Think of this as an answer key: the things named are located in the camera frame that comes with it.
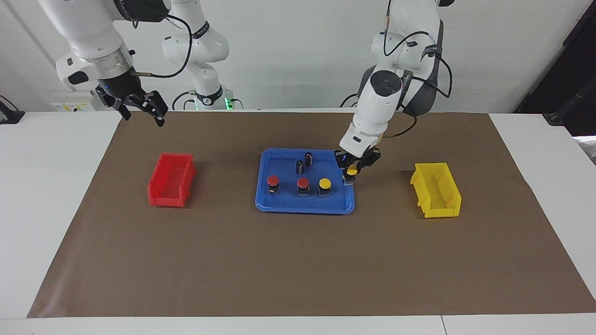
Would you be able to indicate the black cylindrical capacitor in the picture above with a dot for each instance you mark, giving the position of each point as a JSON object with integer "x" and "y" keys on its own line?
{"x": 308, "y": 159}
{"x": 300, "y": 167}

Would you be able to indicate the yellow plastic bin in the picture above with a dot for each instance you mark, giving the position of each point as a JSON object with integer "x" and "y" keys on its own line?
{"x": 444, "y": 211}

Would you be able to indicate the white crumpled sheet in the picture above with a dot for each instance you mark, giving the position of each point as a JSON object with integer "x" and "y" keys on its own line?
{"x": 589, "y": 149}

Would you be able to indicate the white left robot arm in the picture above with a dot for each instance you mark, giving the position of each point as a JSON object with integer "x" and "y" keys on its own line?
{"x": 379, "y": 107}

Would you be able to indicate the red push button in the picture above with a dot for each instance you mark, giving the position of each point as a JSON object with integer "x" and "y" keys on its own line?
{"x": 303, "y": 182}
{"x": 273, "y": 180}

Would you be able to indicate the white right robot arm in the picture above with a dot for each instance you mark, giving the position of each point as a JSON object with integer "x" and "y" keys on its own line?
{"x": 88, "y": 28}

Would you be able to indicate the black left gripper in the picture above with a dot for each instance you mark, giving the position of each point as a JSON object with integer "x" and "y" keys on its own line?
{"x": 361, "y": 157}

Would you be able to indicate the blue plastic tray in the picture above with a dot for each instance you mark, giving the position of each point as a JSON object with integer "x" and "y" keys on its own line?
{"x": 288, "y": 204}

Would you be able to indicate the black equipment stand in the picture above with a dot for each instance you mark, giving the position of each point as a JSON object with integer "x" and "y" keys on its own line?
{"x": 572, "y": 70}

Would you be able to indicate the white power strip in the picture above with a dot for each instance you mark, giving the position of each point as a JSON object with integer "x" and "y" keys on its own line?
{"x": 70, "y": 102}

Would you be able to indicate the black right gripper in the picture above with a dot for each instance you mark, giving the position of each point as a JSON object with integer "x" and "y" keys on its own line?
{"x": 121, "y": 88}

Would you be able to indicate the red plastic bin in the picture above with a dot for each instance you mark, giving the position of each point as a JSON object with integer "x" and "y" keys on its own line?
{"x": 160, "y": 200}

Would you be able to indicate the black table clamp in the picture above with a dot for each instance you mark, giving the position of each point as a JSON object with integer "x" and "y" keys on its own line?
{"x": 9, "y": 114}

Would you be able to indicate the yellow push button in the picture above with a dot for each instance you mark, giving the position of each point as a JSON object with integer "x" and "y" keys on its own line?
{"x": 324, "y": 183}
{"x": 352, "y": 171}

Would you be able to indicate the brown table mat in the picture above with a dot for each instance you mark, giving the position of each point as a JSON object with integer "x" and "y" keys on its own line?
{"x": 298, "y": 260}

